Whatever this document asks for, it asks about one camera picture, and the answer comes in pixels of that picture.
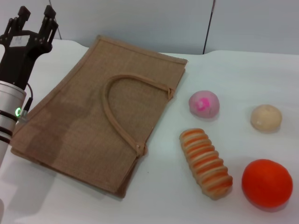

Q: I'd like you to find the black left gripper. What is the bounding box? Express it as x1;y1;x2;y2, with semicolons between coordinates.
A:
0;5;59;91

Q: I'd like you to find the brown jute handbag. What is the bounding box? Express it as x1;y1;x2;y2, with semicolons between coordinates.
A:
10;35;189;200

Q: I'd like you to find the pink peach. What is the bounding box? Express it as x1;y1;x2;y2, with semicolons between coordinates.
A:
188;90;221;121

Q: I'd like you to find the orange fruit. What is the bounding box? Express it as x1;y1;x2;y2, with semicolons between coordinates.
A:
242;159;293;207

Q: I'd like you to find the orange striped bread roll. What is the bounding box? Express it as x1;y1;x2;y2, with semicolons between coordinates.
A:
179;128;234;201

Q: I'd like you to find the beige round bun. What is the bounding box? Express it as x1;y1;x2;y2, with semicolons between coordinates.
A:
250;104;283;133

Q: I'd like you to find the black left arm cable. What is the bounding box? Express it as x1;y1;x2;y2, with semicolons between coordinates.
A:
17;83;34;123

